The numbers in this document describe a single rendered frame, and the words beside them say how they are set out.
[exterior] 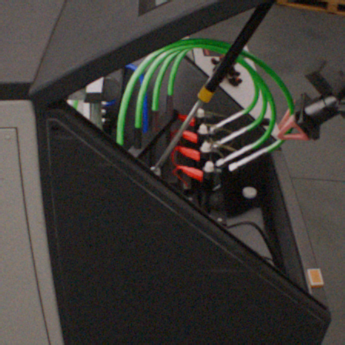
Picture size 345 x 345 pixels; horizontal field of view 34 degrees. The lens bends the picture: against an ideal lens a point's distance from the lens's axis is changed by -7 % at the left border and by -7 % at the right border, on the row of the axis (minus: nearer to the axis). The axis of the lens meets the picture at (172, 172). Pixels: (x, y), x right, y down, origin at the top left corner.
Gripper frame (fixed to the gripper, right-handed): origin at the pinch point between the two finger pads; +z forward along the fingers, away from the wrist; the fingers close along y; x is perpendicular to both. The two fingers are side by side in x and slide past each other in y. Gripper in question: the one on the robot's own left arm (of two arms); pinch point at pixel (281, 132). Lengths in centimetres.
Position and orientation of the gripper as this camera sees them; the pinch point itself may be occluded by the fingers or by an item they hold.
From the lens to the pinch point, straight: 134.7
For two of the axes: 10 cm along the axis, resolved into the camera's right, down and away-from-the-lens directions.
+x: 7.1, 5.9, 3.8
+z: -6.7, 3.8, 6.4
